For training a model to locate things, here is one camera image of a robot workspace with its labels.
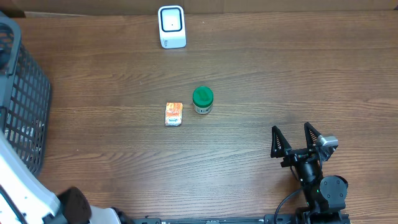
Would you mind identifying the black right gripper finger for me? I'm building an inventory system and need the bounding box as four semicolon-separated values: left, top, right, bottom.
304;122;321;148
271;126;292;158

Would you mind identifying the green lid seasoning jar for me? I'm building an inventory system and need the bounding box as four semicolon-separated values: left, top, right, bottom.
192;86;214;114

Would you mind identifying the orange small snack packet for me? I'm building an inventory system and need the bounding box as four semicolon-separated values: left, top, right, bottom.
165;102;183;126

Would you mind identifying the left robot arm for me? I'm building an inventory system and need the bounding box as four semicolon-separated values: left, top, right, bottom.
1;131;133;223

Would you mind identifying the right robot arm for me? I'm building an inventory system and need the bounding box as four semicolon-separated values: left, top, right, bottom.
266;122;350;224

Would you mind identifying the white barcode scanner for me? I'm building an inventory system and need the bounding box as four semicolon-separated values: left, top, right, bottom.
158;5;187;49

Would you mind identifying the grey plastic mesh basket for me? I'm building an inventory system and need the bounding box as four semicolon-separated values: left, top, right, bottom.
1;14;52;176

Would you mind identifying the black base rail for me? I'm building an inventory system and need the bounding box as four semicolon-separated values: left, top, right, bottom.
130;213;352;224

